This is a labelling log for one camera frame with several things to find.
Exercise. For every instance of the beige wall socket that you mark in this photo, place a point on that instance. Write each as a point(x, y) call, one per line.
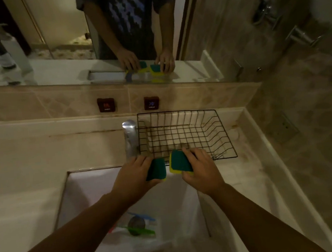
point(286, 127)

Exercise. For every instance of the chrome wall bar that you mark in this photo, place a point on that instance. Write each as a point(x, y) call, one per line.
point(302, 37)

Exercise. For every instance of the chrome shower valve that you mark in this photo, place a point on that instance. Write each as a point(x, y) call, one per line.
point(263, 11)

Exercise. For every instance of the person's right hand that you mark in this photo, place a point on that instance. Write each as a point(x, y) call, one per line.
point(205, 174)

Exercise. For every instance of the person's left forearm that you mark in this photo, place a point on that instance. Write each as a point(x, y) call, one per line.
point(71, 238)

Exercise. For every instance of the dark red wall tag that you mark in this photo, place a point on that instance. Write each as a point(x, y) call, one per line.
point(106, 104)
point(152, 103)

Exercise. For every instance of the red toothbrush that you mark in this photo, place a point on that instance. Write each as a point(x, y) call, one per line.
point(113, 229)

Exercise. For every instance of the blue toothbrush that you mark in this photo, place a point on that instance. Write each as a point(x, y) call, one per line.
point(146, 217)

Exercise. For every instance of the chrome faucet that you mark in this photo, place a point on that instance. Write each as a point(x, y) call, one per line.
point(130, 138)

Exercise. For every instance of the metal sink drain stopper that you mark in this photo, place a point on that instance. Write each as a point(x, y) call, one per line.
point(136, 225)

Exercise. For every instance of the person's left hand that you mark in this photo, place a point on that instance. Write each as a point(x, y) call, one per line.
point(130, 180)

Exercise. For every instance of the wall mirror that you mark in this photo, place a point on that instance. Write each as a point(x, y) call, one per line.
point(61, 38)

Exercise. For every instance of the green yellow scrub sponge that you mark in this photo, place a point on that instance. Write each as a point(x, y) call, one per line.
point(156, 168)
point(179, 161)

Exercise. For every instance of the white sink basin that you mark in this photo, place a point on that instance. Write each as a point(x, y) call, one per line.
point(85, 194)

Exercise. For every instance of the person's right forearm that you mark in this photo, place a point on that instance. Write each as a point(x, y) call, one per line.
point(256, 223)

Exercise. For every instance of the person's right thumb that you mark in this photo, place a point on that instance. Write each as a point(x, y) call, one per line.
point(188, 176)

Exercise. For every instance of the person's left thumb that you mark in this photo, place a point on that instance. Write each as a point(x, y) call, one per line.
point(154, 182)

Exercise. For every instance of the green toothbrush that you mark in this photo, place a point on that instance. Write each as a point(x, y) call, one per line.
point(147, 232)

